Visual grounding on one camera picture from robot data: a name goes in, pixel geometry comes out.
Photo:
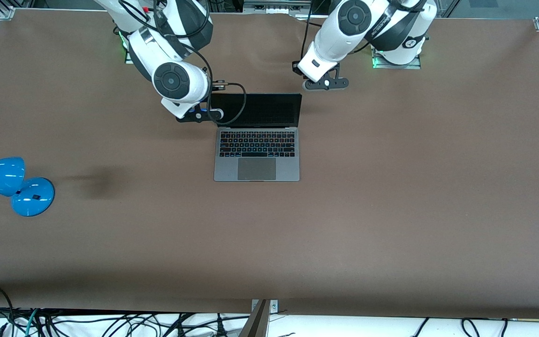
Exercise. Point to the grey laptop with black keyboard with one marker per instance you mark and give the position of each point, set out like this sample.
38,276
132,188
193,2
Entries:
256,169

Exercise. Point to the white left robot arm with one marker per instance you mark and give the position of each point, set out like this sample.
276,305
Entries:
353,18

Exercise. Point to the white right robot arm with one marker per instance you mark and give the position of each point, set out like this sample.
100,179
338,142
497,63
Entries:
171,80

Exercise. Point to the grey power strip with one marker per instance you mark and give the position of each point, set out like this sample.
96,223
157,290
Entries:
274,7

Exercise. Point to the blue desk lamp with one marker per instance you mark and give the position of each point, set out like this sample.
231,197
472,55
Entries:
33,199

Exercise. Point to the grey metal pole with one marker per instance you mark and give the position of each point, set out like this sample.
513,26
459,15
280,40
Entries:
256,323

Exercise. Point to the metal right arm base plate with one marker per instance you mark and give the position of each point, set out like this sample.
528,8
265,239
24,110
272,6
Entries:
128,58

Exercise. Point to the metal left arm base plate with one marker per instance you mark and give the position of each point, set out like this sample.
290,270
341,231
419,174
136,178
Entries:
412,65

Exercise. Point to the small metal table bracket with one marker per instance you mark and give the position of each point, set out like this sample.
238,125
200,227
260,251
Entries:
274,306

